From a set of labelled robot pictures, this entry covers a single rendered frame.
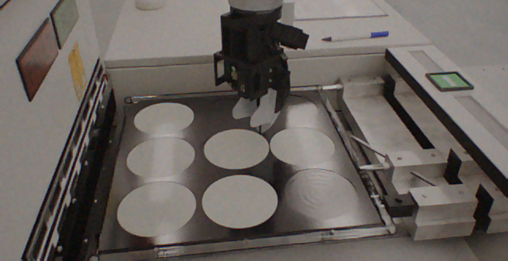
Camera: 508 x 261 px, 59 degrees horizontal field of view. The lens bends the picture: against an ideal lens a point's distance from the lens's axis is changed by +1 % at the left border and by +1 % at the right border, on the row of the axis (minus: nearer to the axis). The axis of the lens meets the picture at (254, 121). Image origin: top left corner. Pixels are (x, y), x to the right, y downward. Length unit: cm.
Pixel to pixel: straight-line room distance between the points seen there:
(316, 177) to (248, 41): 21
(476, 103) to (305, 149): 27
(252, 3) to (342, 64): 35
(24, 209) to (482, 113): 61
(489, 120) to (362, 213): 25
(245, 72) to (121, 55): 32
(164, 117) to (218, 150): 14
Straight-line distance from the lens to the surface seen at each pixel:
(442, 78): 80
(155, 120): 77
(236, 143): 70
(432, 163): 69
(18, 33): 51
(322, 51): 86
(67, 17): 66
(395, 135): 79
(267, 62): 61
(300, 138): 71
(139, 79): 86
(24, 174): 49
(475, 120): 72
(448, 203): 63
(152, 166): 67
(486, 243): 68
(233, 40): 60
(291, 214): 58
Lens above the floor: 131
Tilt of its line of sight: 33 degrees down
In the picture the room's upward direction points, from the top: straight up
